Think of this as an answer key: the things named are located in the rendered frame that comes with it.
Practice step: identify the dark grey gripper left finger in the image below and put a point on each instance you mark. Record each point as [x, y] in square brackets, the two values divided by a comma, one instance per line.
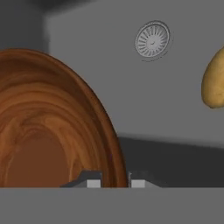
[92, 179]

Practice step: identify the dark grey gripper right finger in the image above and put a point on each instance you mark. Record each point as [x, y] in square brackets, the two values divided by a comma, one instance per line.
[140, 180]

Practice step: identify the brown wooden bowl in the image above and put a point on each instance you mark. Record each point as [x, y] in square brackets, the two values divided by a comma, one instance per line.
[49, 122]

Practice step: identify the grey sink basin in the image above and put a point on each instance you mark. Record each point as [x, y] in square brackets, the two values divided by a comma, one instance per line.
[145, 96]

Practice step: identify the yellow-brown potato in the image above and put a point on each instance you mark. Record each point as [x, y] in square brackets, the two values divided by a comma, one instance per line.
[214, 83]

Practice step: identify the round grey sink drain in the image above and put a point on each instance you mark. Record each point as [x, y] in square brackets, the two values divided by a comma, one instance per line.
[152, 40]

